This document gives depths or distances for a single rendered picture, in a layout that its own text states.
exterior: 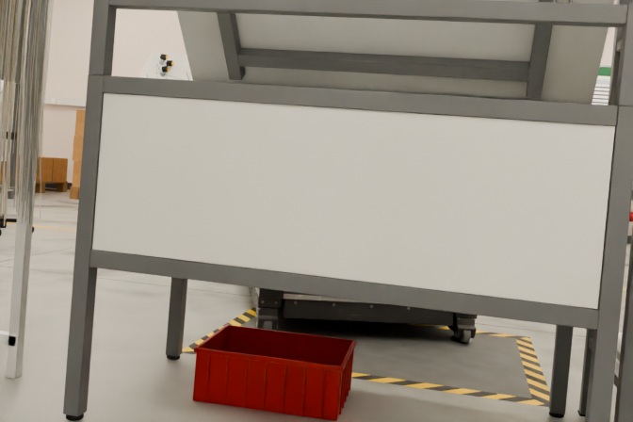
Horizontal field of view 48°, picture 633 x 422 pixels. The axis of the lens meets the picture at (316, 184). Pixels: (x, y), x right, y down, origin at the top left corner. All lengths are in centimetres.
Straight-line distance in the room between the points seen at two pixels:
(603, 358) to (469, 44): 91
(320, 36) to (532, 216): 87
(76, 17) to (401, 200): 939
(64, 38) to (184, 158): 914
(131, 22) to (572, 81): 864
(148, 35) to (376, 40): 823
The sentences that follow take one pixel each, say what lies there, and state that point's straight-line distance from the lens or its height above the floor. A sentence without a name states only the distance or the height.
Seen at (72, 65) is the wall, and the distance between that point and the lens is 1057.
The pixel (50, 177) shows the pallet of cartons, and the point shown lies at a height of 19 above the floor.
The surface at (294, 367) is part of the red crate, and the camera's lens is 185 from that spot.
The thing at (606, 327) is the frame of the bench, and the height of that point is 37.
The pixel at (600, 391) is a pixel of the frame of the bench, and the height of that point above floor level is 24.
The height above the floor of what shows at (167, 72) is 142.
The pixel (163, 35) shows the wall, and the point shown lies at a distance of 1004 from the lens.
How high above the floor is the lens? 64
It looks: 2 degrees down
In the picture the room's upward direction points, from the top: 5 degrees clockwise
